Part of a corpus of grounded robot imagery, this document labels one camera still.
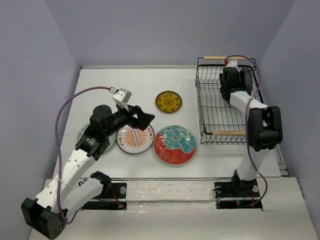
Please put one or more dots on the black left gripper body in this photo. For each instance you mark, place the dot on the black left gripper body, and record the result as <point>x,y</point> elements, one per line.
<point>121,119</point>

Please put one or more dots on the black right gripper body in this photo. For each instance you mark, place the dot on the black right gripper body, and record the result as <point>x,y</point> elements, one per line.
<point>224,86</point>

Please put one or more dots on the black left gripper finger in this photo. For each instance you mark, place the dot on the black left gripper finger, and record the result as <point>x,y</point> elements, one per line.
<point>144,120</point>
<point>134,112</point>

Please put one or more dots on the dark teal blossom plate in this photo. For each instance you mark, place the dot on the dark teal blossom plate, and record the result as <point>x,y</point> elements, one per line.
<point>246,80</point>

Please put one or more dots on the small yellow brown plate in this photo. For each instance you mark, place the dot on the small yellow brown plate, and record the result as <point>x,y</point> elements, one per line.
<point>168,101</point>

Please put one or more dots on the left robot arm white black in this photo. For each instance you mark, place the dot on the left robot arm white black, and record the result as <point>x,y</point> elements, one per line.
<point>50,209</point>

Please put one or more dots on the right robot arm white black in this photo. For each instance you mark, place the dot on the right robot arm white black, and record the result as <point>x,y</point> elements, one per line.
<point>262,125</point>

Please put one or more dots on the light green flower plate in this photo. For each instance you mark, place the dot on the light green flower plate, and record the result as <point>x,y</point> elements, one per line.
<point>111,138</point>

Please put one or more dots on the white sunburst pattern plate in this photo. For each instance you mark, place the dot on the white sunburst pattern plate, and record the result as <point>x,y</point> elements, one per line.
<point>135,141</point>

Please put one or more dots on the red teal floral plate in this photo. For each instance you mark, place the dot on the red teal floral plate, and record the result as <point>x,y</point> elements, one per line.
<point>175,145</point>

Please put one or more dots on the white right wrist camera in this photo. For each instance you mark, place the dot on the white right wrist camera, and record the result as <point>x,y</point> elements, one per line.
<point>231,63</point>

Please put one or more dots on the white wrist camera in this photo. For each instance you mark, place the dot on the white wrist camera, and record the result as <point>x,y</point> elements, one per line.
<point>121,98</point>
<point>231,63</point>

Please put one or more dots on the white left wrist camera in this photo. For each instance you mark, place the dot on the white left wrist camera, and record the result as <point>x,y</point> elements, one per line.
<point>121,98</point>

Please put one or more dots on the black wire dish rack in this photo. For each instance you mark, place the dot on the black wire dish rack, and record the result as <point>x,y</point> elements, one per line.
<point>221,123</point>

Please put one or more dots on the metal table rail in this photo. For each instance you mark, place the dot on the metal table rail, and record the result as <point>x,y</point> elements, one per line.
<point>187,178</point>

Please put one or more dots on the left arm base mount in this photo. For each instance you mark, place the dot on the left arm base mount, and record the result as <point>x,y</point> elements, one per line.
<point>110,200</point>

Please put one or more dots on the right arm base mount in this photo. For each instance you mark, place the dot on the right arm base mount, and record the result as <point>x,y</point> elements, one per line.
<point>245,197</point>

